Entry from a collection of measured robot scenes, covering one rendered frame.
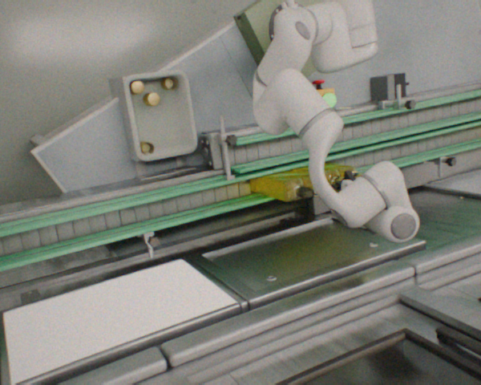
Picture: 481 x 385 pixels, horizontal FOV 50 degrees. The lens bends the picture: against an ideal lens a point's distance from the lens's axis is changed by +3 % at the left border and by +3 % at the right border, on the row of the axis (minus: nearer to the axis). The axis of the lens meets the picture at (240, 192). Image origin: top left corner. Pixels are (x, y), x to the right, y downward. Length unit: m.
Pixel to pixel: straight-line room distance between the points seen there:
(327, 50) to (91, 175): 0.69
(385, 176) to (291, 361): 0.36
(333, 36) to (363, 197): 0.44
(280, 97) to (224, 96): 0.56
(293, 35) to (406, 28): 0.94
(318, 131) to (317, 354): 0.40
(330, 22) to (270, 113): 0.30
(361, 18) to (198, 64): 0.47
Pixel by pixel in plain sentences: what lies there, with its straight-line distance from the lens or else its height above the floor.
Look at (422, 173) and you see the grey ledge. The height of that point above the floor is 0.88.
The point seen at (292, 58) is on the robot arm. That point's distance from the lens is 1.07.
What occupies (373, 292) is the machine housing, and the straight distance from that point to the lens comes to 1.07.
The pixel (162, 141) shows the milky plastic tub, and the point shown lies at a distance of 1.44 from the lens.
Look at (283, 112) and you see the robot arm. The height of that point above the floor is 1.29.
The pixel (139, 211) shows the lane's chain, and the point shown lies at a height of 0.88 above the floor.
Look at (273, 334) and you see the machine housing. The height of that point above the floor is 1.41.
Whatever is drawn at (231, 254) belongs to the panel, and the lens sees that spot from 1.26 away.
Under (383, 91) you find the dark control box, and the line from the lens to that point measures 1.79.
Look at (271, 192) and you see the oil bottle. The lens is 1.34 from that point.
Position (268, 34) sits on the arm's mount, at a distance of 1.53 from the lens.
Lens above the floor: 2.14
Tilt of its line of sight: 61 degrees down
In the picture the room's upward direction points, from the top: 109 degrees clockwise
